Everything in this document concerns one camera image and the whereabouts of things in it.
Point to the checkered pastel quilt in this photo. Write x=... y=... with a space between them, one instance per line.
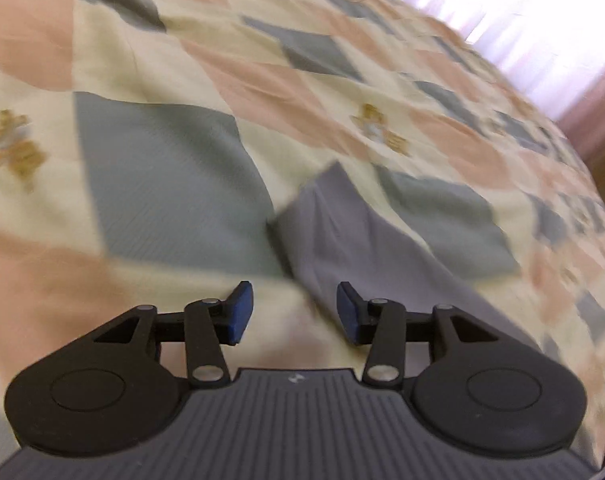
x=182 y=125

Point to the lavender grey garment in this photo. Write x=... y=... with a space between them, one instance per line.
x=355 y=240

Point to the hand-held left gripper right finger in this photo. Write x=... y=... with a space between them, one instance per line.
x=347 y=312

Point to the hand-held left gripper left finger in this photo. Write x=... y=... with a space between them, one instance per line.
x=241 y=310

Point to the pink curtain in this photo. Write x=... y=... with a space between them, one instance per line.
x=589 y=110

